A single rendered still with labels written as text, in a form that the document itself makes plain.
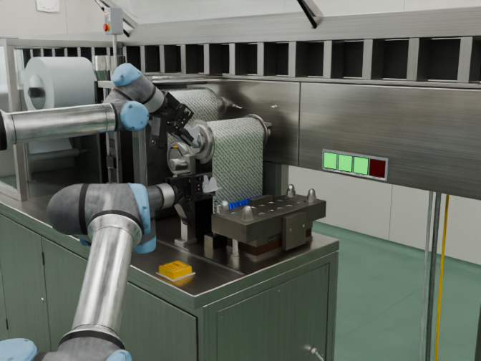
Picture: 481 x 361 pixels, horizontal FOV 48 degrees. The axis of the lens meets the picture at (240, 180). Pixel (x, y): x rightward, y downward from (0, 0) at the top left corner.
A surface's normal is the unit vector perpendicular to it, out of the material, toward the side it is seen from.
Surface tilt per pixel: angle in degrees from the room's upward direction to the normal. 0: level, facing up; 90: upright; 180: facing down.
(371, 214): 90
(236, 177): 90
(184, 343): 90
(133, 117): 90
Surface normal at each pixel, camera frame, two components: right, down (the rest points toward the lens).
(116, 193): 0.02, -0.74
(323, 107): -0.72, 0.15
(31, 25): 0.70, 0.16
